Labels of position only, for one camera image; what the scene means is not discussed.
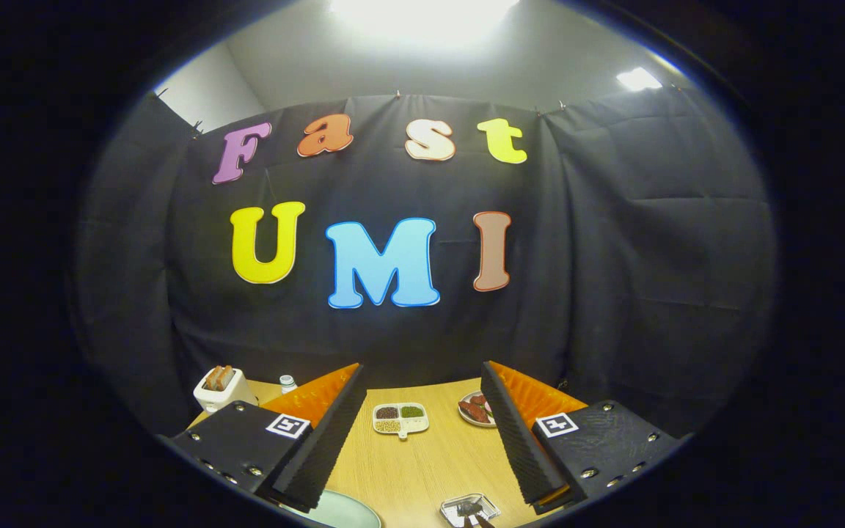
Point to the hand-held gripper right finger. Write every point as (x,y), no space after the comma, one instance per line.
(518,447)

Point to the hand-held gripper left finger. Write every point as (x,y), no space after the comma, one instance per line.
(327,447)

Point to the white plate of food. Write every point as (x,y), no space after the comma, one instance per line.
(475,411)

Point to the pale green plate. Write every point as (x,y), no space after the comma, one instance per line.
(342,511)

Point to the white labelled bottle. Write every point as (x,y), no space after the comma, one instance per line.
(287,383)

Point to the white divided dish with beans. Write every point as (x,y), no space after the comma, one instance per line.
(400,419)

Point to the white toaster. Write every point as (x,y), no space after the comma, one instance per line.
(221,400)

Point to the brown toast slice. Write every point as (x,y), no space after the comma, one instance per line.
(226,377)
(213,378)

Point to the small ceiling light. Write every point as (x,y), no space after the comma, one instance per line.
(639,79)

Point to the large ceiling light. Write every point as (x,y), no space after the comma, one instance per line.
(422,15)

